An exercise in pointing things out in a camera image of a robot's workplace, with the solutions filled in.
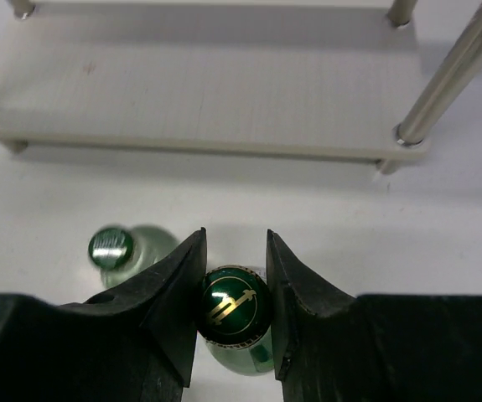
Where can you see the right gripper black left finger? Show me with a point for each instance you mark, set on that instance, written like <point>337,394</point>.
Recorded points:
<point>136,341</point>

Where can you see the dark green gold-cap bottle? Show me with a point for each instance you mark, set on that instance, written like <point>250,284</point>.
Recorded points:
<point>234,315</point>

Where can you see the clear bottle green cap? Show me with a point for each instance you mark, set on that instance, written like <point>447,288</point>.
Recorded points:
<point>120,253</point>

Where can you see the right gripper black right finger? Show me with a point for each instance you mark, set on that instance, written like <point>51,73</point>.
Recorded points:
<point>322,344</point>

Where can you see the beige two-tier shelf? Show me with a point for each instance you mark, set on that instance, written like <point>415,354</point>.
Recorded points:
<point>324,79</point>

